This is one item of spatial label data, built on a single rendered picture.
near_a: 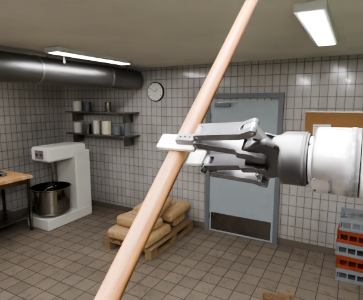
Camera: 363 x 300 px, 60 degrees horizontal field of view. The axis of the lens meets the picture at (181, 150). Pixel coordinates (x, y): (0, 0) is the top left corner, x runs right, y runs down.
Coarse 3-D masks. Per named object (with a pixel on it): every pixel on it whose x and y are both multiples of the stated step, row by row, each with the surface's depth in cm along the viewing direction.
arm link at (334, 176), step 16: (320, 128) 41; (336, 128) 40; (352, 128) 40; (320, 144) 39; (336, 144) 38; (352, 144) 37; (320, 160) 38; (336, 160) 38; (352, 160) 37; (320, 176) 39; (336, 176) 38; (352, 176) 37; (320, 192) 41; (336, 192) 40; (352, 192) 38
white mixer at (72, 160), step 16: (64, 144) 534; (80, 144) 547; (48, 160) 493; (64, 160) 548; (80, 160) 544; (64, 176) 553; (80, 176) 547; (32, 192) 499; (48, 192) 494; (64, 192) 510; (80, 192) 550; (32, 208) 509; (48, 208) 498; (64, 208) 514; (80, 208) 552; (48, 224) 495; (64, 224) 523
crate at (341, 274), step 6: (336, 270) 361; (342, 270) 358; (348, 270) 355; (336, 276) 362; (342, 276) 367; (348, 276) 367; (354, 276) 367; (360, 276) 350; (348, 282) 357; (354, 282) 354; (360, 282) 351
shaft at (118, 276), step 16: (256, 0) 80; (240, 16) 75; (240, 32) 71; (224, 48) 67; (224, 64) 64; (208, 80) 61; (208, 96) 59; (192, 112) 56; (192, 128) 54; (176, 160) 50; (160, 176) 48; (176, 176) 49; (160, 192) 46; (144, 208) 45; (160, 208) 46; (144, 224) 43; (128, 240) 42; (144, 240) 43; (128, 256) 41; (112, 272) 40; (128, 272) 40; (112, 288) 38
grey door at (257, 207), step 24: (216, 96) 466; (240, 96) 448; (264, 96) 431; (216, 120) 473; (240, 120) 454; (264, 120) 438; (216, 192) 489; (240, 192) 469; (264, 192) 451; (216, 216) 494; (240, 216) 474; (264, 216) 456; (264, 240) 461
